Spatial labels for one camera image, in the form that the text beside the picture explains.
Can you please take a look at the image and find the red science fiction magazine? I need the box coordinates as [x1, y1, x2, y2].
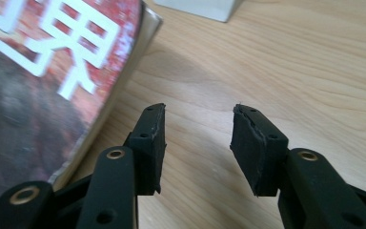
[0, 0, 164, 218]

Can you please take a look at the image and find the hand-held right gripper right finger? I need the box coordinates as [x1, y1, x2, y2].
[229, 103, 290, 198]

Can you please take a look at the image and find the grey expandable book rack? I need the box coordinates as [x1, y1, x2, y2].
[153, 0, 245, 24]

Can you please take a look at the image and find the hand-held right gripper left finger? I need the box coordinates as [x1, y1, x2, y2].
[123, 102, 168, 197]

